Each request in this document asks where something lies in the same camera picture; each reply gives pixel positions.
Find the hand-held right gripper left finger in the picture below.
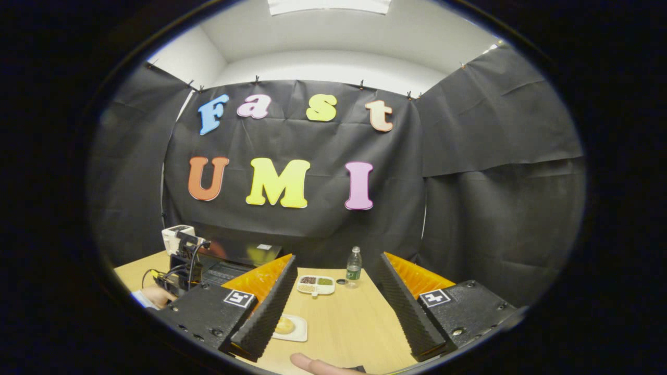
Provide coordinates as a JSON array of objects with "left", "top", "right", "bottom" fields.
[{"left": 147, "top": 254, "right": 302, "bottom": 364}]

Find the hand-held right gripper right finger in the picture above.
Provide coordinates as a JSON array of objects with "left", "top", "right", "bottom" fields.
[{"left": 378, "top": 252, "right": 522, "bottom": 363}]

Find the black electric oven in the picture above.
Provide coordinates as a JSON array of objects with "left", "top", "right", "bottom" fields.
[{"left": 201, "top": 240, "right": 285, "bottom": 288}]

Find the white rectangular plate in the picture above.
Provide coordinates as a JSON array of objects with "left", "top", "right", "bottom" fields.
[{"left": 271, "top": 314, "right": 308, "bottom": 343}]

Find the white toaster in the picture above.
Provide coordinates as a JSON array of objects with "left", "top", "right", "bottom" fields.
[{"left": 162, "top": 224, "right": 196, "bottom": 256}]

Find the white divided spice dish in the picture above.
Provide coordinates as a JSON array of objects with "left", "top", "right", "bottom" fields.
[{"left": 297, "top": 275, "right": 336, "bottom": 298}]

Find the clear plastic water bottle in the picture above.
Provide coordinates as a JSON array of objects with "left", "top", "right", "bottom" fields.
[{"left": 345, "top": 246, "right": 363, "bottom": 289}]

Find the black backdrop cloth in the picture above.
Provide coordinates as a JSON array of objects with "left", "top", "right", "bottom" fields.
[{"left": 89, "top": 44, "right": 587, "bottom": 308}]

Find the ceiling light panel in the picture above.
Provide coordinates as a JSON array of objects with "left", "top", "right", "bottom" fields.
[{"left": 267, "top": 0, "right": 391, "bottom": 16}]

